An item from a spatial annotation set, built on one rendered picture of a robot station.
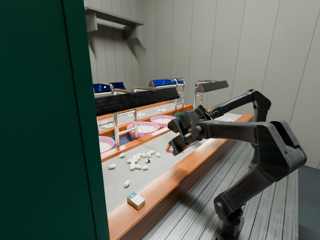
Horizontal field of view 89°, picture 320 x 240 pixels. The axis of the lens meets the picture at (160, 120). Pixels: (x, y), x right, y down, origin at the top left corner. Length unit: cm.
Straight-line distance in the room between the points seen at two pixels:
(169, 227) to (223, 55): 258
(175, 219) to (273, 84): 235
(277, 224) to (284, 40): 230
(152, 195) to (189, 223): 17
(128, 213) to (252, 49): 259
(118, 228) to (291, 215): 68
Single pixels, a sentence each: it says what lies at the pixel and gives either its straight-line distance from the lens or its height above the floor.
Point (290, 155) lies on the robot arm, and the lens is 47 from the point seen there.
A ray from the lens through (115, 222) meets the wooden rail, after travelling 62.
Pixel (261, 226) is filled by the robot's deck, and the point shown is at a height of 67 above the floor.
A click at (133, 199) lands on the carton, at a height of 79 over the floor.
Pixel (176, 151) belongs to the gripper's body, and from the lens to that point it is 70.
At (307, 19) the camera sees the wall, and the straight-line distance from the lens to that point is 280.
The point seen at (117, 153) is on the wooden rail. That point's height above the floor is 76.
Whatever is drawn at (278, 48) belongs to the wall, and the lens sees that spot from 277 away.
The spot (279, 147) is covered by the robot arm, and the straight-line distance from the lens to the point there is 45.
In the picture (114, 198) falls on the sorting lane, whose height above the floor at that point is 74.
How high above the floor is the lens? 123
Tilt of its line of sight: 18 degrees down
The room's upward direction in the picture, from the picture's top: 1 degrees clockwise
